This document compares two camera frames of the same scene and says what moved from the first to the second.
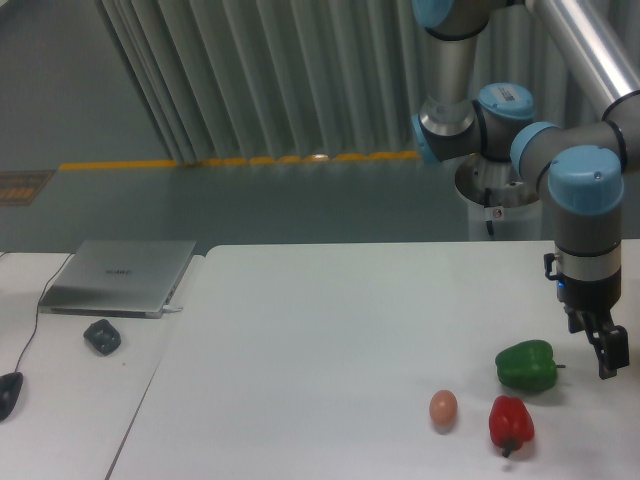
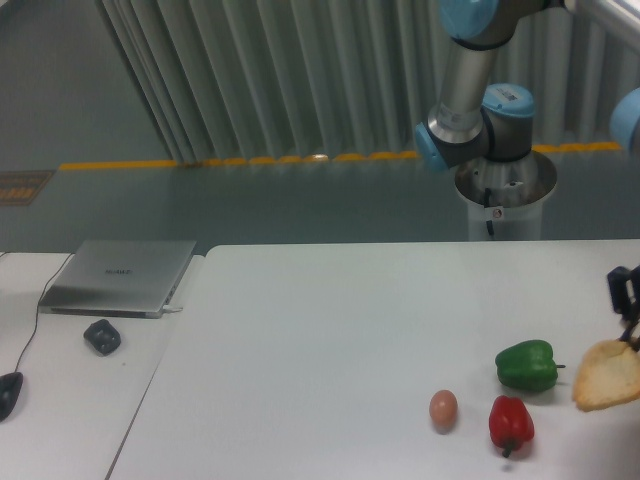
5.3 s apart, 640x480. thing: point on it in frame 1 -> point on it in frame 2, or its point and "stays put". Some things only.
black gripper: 589,296 -> 617,280
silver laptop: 119,278 stays put
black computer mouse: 10,390 stays put
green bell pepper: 527,365 stays put
